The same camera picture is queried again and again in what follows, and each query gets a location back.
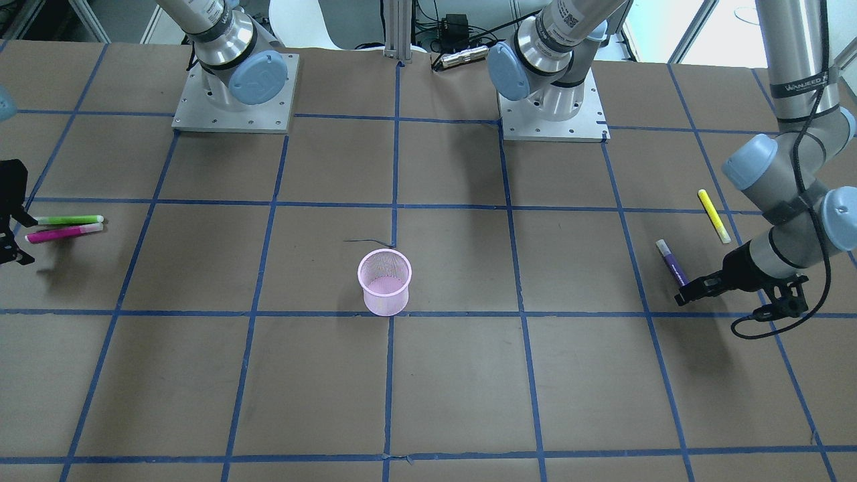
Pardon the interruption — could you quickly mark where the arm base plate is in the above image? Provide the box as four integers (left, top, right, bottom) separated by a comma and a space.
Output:
171, 52, 302, 135
497, 68, 611, 143

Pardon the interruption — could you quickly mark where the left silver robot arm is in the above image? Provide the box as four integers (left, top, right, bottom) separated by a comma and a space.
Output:
675, 1, 855, 309

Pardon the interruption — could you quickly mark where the pink marker pen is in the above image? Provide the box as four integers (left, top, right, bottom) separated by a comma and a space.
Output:
25, 222, 104, 244

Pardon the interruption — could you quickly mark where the green marker pen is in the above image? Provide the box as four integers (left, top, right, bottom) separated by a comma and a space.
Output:
34, 216, 104, 226

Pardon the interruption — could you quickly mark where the pink mesh cup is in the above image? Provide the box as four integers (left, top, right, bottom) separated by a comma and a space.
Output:
356, 249, 412, 317

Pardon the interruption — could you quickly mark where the yellow marker pen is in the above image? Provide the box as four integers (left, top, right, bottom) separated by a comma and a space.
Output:
697, 189, 732, 244

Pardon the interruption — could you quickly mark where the purple marker pen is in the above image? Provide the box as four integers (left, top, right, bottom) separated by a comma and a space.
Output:
655, 239, 689, 287

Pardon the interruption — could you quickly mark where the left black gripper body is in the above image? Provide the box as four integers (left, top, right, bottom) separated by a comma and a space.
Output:
715, 243, 758, 295

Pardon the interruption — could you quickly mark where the aluminium frame post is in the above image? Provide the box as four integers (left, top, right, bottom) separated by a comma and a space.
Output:
380, 0, 413, 65

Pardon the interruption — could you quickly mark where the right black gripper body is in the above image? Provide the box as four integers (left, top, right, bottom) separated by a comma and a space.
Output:
1, 159, 28, 235

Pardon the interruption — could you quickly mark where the white power strip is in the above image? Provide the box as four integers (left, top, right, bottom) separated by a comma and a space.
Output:
431, 46, 490, 72

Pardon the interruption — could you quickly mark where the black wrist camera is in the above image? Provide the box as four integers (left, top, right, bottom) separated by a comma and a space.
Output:
752, 274, 809, 321

